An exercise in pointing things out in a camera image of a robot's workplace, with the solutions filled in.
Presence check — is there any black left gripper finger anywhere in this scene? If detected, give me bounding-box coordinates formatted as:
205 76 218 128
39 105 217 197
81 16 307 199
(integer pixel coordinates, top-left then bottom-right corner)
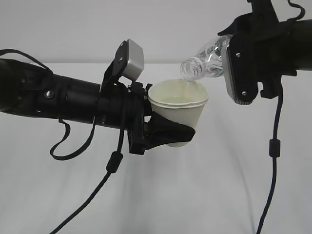
143 83 153 107
145 111 195 150

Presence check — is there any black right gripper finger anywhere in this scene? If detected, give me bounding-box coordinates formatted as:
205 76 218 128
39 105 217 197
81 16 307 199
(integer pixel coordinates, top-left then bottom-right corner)
217 14 249 36

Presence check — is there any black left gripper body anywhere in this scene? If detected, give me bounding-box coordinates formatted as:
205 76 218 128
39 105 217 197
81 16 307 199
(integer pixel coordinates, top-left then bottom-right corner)
98 80 152 155

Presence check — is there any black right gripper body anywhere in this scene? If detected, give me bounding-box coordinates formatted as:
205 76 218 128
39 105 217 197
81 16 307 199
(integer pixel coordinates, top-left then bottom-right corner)
229 0 297 99

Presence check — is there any white paper cup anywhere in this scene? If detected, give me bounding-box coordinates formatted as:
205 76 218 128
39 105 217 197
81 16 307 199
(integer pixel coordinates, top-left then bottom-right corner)
147 78 210 148

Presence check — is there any clear green-label water bottle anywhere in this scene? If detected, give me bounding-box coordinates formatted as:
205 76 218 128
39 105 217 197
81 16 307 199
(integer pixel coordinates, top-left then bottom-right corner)
180 35 232 82

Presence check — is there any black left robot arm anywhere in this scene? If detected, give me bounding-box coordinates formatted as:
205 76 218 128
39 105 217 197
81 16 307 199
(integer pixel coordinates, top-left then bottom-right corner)
0 49 195 163

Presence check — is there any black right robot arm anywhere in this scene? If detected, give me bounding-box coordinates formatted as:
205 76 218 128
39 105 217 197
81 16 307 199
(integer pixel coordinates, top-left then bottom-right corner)
218 0 312 105

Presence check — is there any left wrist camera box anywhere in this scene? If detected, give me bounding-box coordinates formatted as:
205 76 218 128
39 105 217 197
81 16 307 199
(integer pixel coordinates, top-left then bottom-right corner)
100 39 145 94

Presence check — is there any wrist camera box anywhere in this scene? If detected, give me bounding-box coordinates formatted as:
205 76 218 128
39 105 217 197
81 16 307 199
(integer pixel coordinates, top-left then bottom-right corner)
221 45 258 105
100 39 145 94

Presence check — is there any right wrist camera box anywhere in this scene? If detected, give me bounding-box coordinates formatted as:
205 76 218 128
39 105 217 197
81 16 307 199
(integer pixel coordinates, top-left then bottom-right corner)
221 45 258 105

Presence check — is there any black right camera cable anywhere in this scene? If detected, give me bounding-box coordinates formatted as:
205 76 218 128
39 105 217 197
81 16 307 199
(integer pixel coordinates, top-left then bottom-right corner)
255 82 285 234

